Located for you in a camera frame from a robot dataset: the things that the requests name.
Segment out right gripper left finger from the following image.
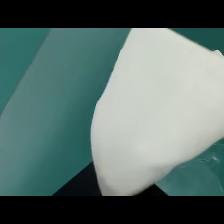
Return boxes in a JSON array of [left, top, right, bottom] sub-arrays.
[[51, 160, 103, 197]]

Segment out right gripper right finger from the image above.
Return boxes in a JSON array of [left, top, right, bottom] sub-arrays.
[[139, 181, 170, 197]]

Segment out pale grey T-shirt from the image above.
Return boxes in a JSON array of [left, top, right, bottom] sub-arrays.
[[90, 28, 224, 197]]

